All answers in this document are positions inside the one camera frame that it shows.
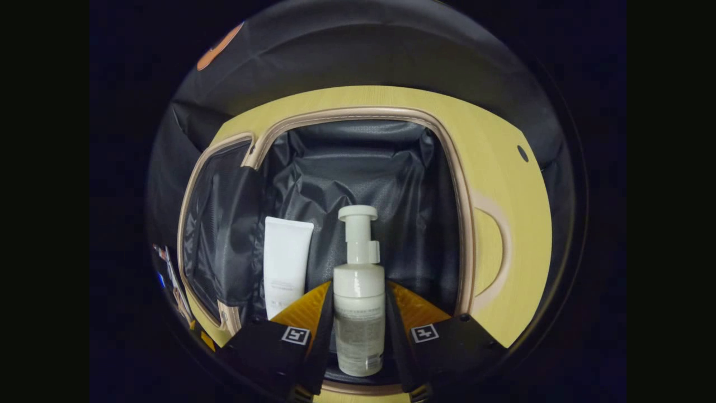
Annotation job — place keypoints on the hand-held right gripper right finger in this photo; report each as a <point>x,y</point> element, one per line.
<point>398,352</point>

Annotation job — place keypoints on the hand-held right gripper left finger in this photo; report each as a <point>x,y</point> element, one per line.
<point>321,347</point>

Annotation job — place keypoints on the white pump bottle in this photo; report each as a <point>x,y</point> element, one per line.
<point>358,313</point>

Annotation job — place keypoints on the white skin care tube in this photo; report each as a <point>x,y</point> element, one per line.
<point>285,257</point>

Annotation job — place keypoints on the pink suitcase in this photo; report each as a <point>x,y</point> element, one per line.
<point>363,168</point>

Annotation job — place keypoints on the black backdrop cloth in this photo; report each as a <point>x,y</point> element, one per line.
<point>358,50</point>

